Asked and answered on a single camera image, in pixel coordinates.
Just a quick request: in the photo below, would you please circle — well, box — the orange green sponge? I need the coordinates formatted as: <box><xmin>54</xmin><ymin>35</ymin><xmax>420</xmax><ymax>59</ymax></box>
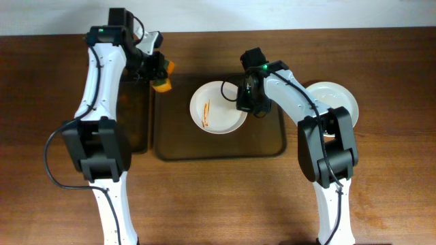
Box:
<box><xmin>151</xmin><ymin>60</ymin><xmax>175</xmax><ymax>93</ymax></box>

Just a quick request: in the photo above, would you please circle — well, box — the white plate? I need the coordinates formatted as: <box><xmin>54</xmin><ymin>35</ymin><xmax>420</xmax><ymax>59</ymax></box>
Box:
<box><xmin>189</xmin><ymin>81</ymin><xmax>247</xmax><ymax>134</ymax></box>
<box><xmin>307</xmin><ymin>82</ymin><xmax>359</xmax><ymax>127</ymax></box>

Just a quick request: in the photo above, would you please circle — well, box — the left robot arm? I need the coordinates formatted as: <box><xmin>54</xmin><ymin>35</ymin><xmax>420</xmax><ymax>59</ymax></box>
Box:
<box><xmin>60</xmin><ymin>7</ymin><xmax>174</xmax><ymax>244</ymax></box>

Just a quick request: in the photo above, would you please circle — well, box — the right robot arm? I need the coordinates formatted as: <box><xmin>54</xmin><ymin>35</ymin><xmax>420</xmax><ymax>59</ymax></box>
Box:
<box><xmin>236</xmin><ymin>48</ymin><xmax>358</xmax><ymax>244</ymax></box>

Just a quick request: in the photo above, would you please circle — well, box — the small black tray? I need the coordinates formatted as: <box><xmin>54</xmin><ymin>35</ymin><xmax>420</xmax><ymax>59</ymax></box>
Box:
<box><xmin>116</xmin><ymin>75</ymin><xmax>150</xmax><ymax>154</ymax></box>

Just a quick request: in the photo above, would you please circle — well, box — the large brown tray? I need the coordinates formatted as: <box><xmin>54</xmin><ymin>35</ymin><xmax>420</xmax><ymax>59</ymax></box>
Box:
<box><xmin>153</xmin><ymin>75</ymin><xmax>287</xmax><ymax>161</ymax></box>

